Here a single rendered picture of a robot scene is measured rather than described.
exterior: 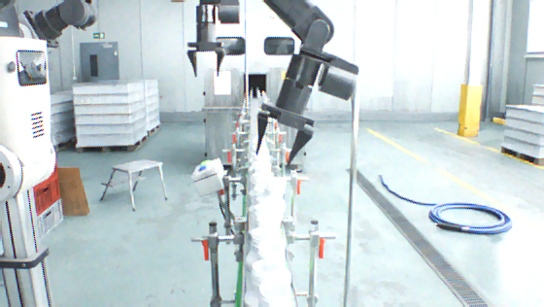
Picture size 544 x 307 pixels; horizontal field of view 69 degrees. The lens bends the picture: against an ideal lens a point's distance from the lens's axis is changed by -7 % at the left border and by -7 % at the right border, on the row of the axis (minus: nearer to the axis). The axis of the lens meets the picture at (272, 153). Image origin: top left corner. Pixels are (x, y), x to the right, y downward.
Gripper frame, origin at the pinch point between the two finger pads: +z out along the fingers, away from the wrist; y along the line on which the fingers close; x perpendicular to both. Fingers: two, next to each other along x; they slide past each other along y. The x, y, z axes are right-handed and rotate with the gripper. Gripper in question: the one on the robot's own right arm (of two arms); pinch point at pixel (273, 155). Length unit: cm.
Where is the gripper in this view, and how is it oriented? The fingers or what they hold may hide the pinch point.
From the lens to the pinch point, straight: 80.9
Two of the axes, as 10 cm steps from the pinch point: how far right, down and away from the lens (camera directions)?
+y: 9.5, 3.0, 1.1
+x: -0.5, -2.0, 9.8
